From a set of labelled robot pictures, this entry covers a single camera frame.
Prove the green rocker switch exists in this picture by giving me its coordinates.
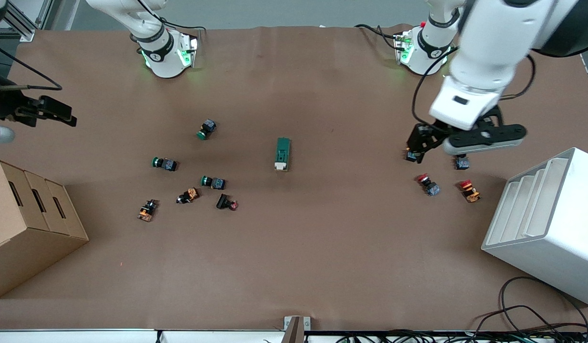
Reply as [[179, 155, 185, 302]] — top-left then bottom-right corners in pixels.
[[274, 137, 292, 172]]

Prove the red mushroom button blue base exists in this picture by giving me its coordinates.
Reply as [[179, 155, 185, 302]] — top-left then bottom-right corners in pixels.
[[416, 174, 441, 197]]

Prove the stepped brown cardboard bin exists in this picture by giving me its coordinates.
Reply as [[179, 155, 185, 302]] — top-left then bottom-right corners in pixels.
[[0, 160, 90, 299]]

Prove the brown paper table cover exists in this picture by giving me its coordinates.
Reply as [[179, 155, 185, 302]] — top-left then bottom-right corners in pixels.
[[0, 24, 588, 332]]

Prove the stepped white storage bin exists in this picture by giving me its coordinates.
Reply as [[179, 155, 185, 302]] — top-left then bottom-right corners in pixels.
[[481, 147, 588, 306]]

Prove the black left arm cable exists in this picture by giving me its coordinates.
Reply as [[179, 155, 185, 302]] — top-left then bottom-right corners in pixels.
[[412, 47, 536, 125]]

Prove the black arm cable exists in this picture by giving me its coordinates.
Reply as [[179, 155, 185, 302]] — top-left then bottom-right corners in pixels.
[[412, 47, 536, 125], [0, 40, 63, 92]]

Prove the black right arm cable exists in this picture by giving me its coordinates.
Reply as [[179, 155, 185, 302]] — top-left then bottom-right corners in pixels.
[[0, 40, 63, 92]]

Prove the red button switch orange base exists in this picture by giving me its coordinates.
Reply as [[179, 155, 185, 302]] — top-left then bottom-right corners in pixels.
[[459, 179, 481, 203]]

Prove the aluminium frame profile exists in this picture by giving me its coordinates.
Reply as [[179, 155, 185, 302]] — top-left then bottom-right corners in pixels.
[[0, 0, 54, 42]]

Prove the black looped floor cable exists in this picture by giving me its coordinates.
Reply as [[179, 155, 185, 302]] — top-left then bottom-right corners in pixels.
[[473, 276, 588, 334]]

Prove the black pink switch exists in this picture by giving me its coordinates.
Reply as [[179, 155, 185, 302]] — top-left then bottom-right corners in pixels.
[[216, 193, 239, 211]]

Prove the black cable bundle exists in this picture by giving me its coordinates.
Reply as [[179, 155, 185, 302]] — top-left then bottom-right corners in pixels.
[[335, 329, 588, 343]]

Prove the metal bracket at table edge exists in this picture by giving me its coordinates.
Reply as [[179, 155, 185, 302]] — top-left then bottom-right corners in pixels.
[[284, 315, 312, 343]]

